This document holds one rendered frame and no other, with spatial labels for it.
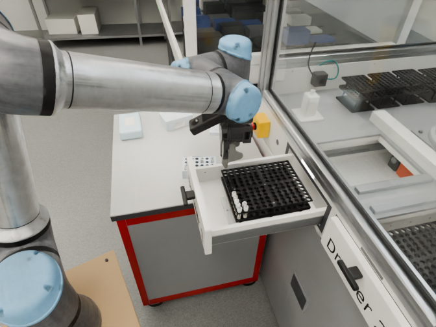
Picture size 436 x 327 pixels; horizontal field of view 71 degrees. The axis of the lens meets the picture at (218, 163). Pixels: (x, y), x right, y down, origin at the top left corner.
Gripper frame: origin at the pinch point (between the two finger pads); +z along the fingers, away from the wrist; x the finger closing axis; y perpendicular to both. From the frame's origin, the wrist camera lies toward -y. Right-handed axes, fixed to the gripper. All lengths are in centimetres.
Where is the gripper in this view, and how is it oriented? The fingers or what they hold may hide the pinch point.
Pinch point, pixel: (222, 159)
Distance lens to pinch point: 91.3
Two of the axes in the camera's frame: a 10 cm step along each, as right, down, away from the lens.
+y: 9.9, -0.6, 0.9
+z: -0.1, 7.5, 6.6
